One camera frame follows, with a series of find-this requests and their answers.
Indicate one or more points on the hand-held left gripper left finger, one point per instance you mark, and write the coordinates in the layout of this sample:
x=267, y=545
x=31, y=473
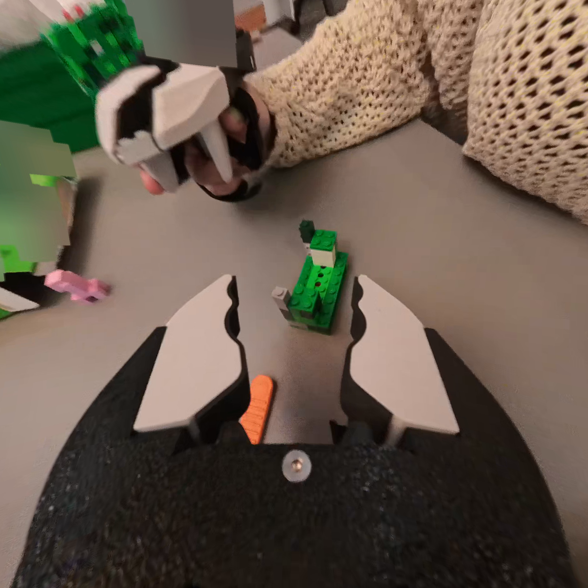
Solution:
x=193, y=367

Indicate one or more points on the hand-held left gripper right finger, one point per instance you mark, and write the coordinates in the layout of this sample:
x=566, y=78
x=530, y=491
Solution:
x=399, y=367

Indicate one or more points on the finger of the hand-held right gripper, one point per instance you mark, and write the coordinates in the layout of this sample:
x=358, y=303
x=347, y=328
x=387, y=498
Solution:
x=138, y=149
x=108, y=105

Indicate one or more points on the small green lego build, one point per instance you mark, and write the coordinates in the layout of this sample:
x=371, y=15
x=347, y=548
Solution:
x=317, y=285

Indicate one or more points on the person's right forearm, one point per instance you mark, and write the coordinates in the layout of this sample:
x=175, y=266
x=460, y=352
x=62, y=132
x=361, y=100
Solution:
x=349, y=69

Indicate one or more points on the pink lego pig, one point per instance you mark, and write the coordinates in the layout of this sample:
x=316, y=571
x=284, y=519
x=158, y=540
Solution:
x=69, y=282

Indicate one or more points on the person's right hand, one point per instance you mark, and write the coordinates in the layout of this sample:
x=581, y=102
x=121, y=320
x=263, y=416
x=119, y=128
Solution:
x=195, y=160

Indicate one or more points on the green lego box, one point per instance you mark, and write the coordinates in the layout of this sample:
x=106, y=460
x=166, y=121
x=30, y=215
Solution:
x=16, y=301

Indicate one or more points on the orange brick separator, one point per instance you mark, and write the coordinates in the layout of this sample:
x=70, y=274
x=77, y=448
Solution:
x=259, y=404

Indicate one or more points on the plain green box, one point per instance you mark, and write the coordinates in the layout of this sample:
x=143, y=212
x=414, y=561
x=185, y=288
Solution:
x=27, y=92

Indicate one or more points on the person's cream knit sweater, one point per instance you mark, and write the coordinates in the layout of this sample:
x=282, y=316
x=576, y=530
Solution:
x=528, y=92

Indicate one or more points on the large green lego model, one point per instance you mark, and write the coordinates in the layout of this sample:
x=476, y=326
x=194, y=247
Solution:
x=92, y=46

